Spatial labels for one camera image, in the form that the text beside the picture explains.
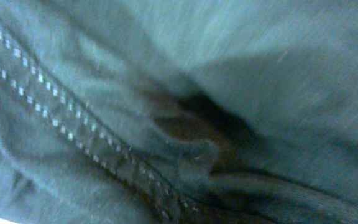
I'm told black shorts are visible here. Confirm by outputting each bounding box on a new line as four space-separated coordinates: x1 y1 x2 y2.
0 0 358 224

